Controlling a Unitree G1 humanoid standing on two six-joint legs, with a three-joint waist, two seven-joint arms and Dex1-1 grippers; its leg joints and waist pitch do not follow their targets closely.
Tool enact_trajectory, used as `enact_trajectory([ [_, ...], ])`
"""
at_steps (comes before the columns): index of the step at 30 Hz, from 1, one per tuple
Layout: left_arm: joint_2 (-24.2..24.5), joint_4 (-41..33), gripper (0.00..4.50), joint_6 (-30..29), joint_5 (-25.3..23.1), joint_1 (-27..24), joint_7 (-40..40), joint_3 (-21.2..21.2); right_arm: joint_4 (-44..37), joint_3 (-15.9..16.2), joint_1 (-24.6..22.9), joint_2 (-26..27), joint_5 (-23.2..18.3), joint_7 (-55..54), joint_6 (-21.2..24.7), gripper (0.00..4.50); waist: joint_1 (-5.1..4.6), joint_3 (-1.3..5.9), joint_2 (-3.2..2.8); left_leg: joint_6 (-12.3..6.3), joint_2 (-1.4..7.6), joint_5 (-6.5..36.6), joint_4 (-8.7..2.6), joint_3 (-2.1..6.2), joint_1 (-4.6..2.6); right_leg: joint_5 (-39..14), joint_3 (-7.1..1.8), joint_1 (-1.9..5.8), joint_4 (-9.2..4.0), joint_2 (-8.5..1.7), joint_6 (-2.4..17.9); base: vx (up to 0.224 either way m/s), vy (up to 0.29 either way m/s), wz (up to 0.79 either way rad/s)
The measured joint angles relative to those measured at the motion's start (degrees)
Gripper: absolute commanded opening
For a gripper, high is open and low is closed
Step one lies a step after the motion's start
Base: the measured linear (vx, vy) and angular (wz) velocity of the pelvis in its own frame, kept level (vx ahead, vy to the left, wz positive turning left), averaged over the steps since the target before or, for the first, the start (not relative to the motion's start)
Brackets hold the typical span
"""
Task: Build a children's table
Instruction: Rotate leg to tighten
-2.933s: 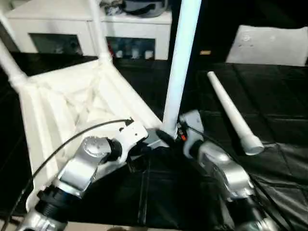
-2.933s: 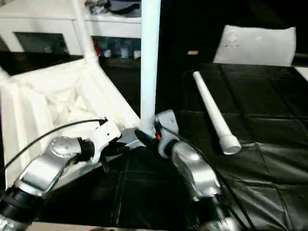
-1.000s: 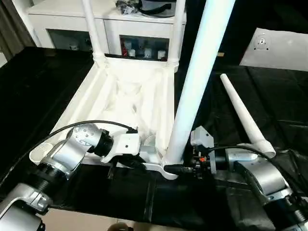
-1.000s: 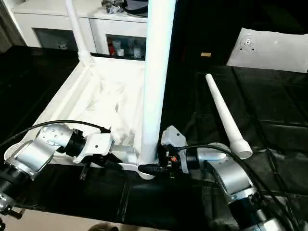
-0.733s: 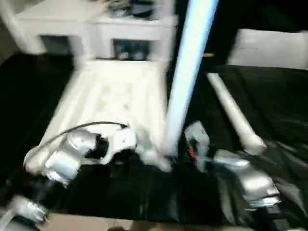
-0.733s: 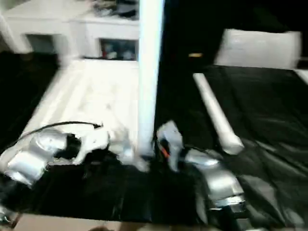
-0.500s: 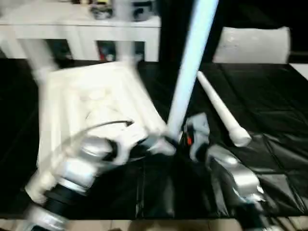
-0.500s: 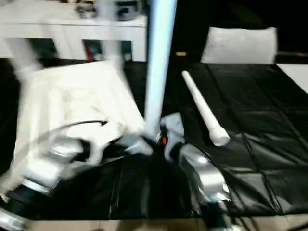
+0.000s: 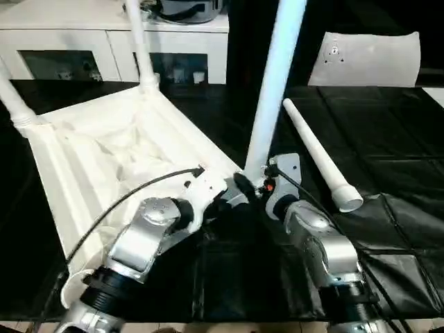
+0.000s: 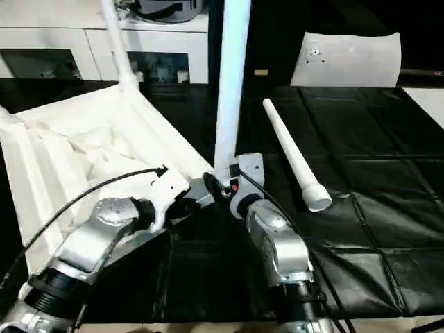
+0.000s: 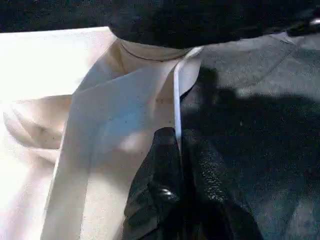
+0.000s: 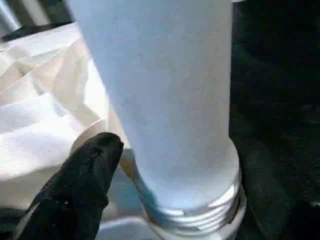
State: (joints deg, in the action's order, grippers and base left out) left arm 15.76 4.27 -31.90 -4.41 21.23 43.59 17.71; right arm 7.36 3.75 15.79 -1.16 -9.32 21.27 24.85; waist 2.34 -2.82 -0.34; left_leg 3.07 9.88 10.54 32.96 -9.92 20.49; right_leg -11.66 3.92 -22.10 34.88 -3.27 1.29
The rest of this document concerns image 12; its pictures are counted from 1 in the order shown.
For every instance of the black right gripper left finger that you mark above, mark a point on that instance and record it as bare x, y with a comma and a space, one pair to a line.
70, 195

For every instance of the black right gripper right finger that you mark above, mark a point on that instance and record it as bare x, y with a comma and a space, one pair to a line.
302, 222

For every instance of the white plastic table top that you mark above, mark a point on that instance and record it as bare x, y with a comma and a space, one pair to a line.
45, 115

